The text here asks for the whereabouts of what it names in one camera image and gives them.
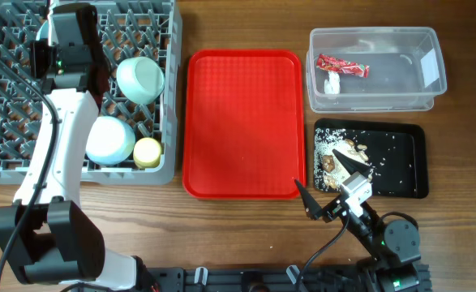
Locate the clear plastic bin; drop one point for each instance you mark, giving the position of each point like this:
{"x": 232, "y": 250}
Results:
{"x": 406, "y": 69}

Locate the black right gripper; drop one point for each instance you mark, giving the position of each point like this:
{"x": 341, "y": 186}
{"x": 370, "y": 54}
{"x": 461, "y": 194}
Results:
{"x": 314, "y": 209}

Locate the green bowl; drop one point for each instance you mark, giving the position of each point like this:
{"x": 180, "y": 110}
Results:
{"x": 140, "y": 80}

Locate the yellow plastic cup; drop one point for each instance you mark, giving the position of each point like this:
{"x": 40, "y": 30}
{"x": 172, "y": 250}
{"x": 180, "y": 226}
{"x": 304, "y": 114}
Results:
{"x": 147, "y": 153}

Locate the black waste tray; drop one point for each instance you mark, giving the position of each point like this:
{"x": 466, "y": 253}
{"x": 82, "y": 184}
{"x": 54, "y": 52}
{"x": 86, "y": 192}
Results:
{"x": 392, "y": 156}

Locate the light blue bowl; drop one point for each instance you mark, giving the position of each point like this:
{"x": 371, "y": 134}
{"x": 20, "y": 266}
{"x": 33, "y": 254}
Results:
{"x": 110, "y": 141}

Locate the grey dishwasher rack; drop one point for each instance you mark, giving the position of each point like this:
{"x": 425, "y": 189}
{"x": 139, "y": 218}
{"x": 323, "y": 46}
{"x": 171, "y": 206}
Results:
{"x": 151, "y": 29}

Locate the red snack wrapper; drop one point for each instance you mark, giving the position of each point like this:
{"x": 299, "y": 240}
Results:
{"x": 341, "y": 66}

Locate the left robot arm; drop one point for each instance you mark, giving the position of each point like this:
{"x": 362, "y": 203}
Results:
{"x": 45, "y": 236}

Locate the white tissue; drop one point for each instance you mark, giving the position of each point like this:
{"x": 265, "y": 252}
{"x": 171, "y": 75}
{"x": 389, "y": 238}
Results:
{"x": 332, "y": 83}

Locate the red plastic tray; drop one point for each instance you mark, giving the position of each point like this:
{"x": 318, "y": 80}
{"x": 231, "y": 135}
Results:
{"x": 244, "y": 126}

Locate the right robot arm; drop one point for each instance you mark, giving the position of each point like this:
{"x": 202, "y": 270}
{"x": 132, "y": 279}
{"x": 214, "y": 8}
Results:
{"x": 392, "y": 240}

